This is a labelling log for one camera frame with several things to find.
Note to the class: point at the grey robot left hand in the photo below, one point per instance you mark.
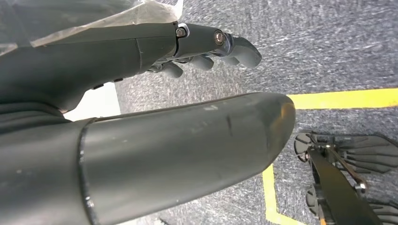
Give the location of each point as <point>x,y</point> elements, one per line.
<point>171,155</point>

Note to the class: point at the black robot foot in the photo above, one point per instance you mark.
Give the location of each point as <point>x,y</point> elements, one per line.
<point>367,152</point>
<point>385,214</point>

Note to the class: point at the yellow floor tape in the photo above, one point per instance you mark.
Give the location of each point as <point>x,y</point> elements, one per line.
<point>342,98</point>

